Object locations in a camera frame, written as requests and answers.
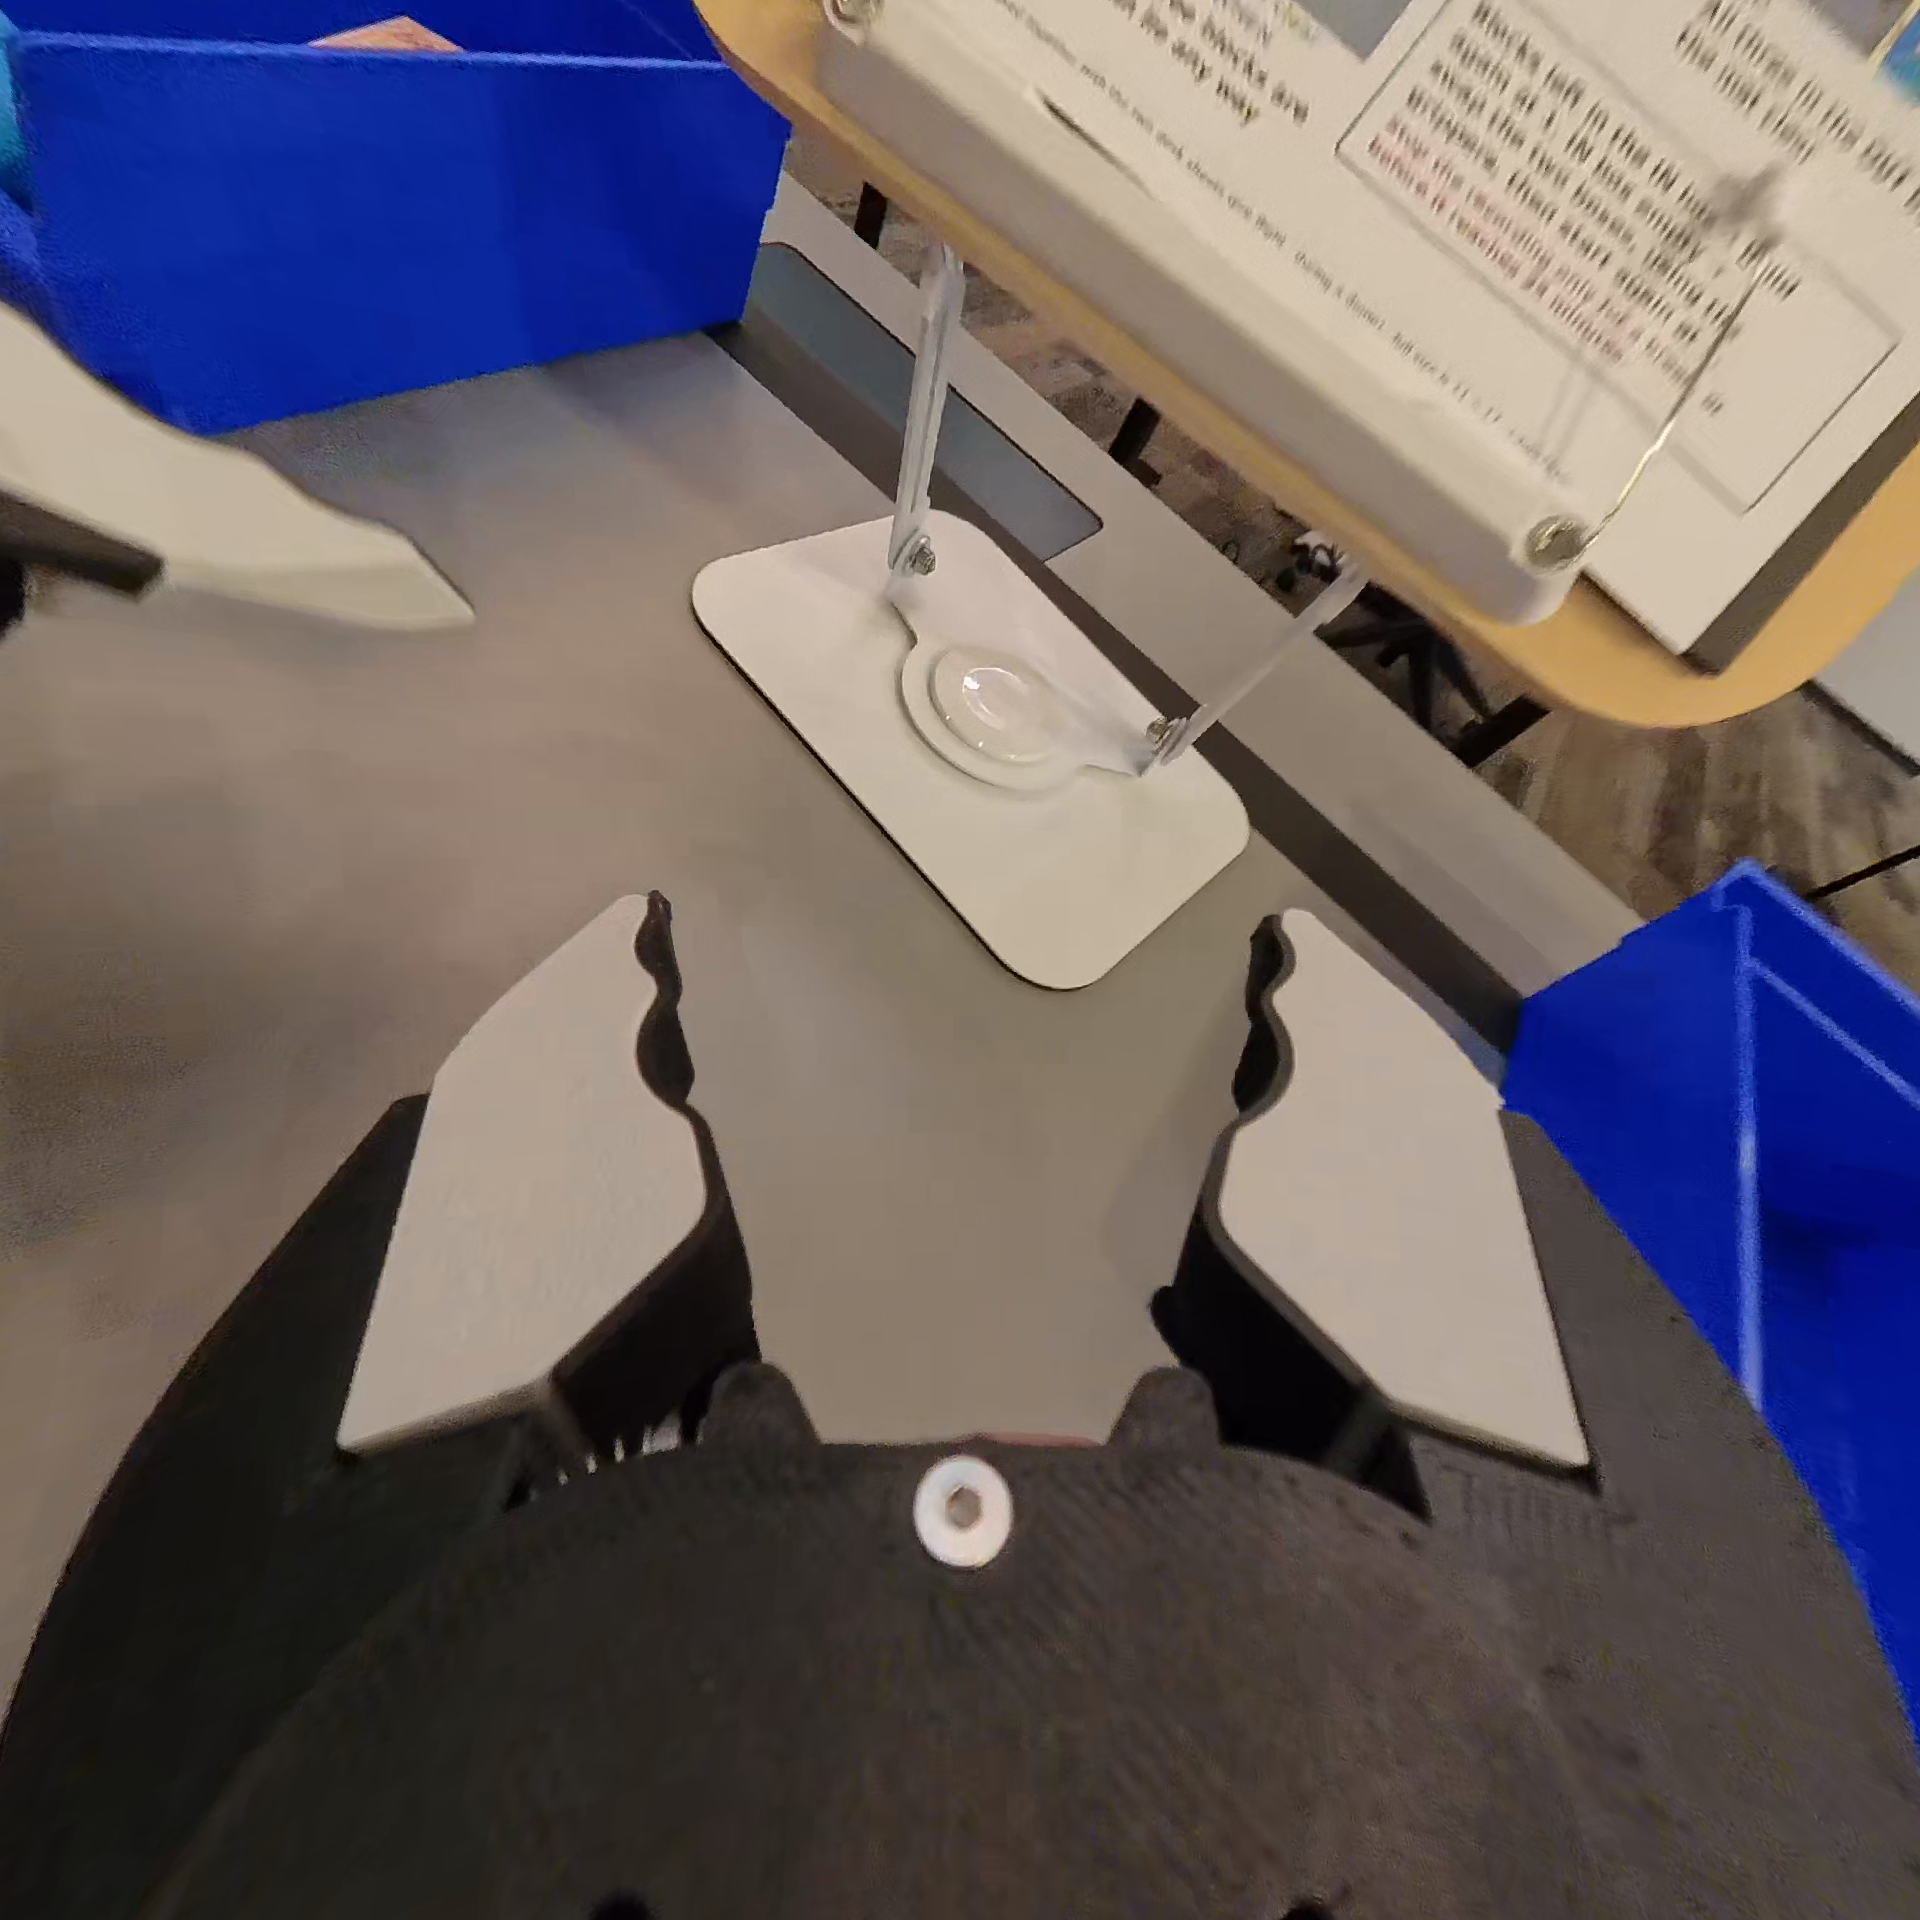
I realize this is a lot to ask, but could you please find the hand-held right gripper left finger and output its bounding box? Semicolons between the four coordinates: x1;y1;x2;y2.
335;888;761;1478

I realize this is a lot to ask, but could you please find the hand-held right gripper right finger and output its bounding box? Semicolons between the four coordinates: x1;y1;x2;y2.
1153;908;1593;1482

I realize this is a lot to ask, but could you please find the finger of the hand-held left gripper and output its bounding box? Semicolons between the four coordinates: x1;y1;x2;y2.
0;299;477;633

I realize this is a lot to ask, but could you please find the blue plastic bin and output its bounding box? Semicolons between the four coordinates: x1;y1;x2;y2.
1507;858;1920;1741
0;0;794;437

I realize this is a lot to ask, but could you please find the white document stand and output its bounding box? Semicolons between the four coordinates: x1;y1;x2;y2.
689;0;1920;992

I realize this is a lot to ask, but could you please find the black office chair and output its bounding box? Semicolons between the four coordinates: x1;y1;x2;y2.
1273;525;1552;771

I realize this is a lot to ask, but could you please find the printed instruction sheet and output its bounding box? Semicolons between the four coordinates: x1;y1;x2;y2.
959;0;1911;518

